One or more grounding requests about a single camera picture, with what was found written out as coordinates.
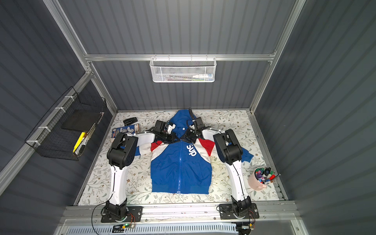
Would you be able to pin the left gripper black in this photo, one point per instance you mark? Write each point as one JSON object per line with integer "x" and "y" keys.
{"x": 168, "y": 137}

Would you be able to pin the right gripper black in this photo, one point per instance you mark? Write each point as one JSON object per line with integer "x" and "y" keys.
{"x": 191, "y": 136}

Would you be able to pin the blue red white hooded jacket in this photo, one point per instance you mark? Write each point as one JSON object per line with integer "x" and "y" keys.
{"x": 182, "y": 167}

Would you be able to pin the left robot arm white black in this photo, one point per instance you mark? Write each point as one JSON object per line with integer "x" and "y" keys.
{"x": 121, "y": 155}

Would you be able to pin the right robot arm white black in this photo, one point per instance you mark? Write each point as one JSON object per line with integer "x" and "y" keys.
{"x": 230, "y": 153}

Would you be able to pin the black stapler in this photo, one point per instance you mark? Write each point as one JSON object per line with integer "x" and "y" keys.
{"x": 130, "y": 121}

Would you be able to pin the white tube in mesh basket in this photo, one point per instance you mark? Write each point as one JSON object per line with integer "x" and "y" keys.
{"x": 204, "y": 77}

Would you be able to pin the yellow highlighter marker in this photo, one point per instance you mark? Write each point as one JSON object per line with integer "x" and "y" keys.
{"x": 79, "y": 141}

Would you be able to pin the pink cup with markers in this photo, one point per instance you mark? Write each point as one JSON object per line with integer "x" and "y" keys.
{"x": 262, "y": 177}

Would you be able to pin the black notebook in basket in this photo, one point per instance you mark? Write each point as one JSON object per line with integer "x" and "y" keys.
{"x": 81, "y": 120}

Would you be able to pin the white wire mesh basket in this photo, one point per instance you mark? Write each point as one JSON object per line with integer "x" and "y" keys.
{"x": 181, "y": 69}

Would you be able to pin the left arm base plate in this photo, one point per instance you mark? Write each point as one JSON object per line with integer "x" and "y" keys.
{"x": 121, "y": 214}

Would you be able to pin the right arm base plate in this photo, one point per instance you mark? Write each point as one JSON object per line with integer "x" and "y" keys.
{"x": 228, "y": 212}

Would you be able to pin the white perforated cable tray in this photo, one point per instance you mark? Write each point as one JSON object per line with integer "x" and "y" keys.
{"x": 155, "y": 229}

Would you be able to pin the black wire wall basket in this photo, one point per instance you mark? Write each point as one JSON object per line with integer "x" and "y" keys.
{"x": 49, "y": 140}

